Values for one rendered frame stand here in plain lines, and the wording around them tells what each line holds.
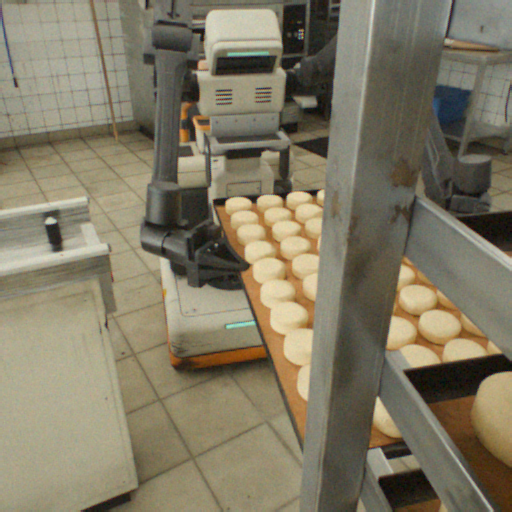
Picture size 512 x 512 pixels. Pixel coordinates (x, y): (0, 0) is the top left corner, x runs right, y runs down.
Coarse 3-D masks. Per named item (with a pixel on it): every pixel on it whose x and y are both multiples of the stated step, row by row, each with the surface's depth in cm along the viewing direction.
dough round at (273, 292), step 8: (272, 280) 69; (280, 280) 70; (264, 288) 68; (272, 288) 68; (280, 288) 68; (288, 288) 68; (264, 296) 67; (272, 296) 66; (280, 296) 66; (288, 296) 66; (264, 304) 67; (272, 304) 66
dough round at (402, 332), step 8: (392, 320) 62; (400, 320) 62; (392, 328) 61; (400, 328) 61; (408, 328) 61; (392, 336) 60; (400, 336) 60; (408, 336) 60; (392, 344) 59; (400, 344) 59; (408, 344) 59
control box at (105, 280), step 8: (88, 224) 129; (88, 232) 125; (88, 240) 121; (96, 240) 121; (104, 280) 112; (104, 288) 113; (112, 288) 114; (104, 296) 114; (112, 296) 115; (104, 304) 116; (112, 304) 116; (112, 312) 117
